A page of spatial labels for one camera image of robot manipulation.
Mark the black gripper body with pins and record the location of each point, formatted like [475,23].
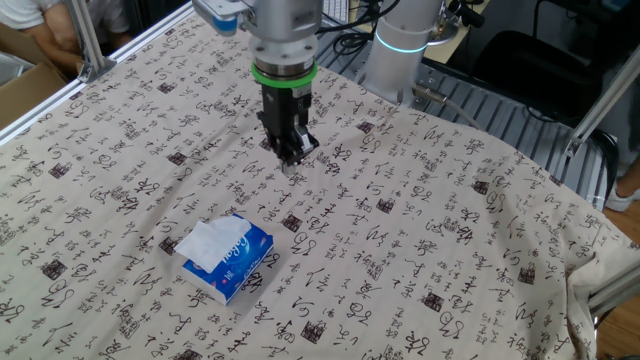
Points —
[286,110]

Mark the slanted aluminium frame strut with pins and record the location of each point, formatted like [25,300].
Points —
[600,111]

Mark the short aluminium frame rail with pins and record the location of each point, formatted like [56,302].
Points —
[615,292]

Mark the silver round base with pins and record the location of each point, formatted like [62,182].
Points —
[445,35]

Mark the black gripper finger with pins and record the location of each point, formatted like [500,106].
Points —
[274,142]
[304,145]

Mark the blue tissue pack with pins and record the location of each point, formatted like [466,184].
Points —
[240,272]

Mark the wooden desk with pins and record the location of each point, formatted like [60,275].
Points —
[450,50]

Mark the beige calligraphy print tablecloth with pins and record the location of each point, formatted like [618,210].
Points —
[400,250]

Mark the white paper napkin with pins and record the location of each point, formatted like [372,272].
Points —
[210,242]

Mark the person in white shirt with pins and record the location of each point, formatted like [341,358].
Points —
[55,30]

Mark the aluminium frame post with bracket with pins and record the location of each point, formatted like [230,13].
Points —
[87,40]

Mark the black device on mount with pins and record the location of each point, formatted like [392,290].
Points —
[470,15]

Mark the person leg with white sneaker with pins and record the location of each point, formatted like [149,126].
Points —
[622,201]

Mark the brown cardboard box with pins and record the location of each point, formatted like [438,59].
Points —
[25,90]

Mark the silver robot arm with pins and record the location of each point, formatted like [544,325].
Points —
[285,25]

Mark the white keyboard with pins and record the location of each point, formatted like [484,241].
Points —
[336,10]

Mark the aluminium table edge rail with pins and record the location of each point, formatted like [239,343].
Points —
[50,101]

